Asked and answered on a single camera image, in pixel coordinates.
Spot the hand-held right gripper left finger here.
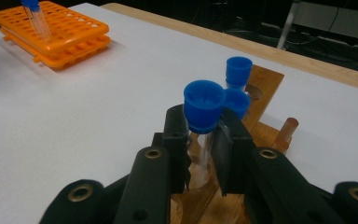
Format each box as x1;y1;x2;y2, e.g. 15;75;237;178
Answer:
151;104;193;194

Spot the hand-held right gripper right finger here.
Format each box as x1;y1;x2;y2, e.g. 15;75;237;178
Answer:
212;106;257;198

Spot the blue-capped glass test tube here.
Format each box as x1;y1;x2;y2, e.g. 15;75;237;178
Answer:
223;88;252;120
21;0;52;41
225;56;254;91
183;79;227;190

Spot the wooden test tube rack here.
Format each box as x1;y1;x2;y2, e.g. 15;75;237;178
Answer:
169;63;300;224

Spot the orange plastic test tube rack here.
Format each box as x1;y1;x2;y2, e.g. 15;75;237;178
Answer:
0;0;112;70

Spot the white metal stand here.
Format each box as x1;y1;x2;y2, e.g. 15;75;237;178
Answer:
276;0;358;50

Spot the black hanging cable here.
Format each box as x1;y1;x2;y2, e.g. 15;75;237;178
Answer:
328;6;341;32

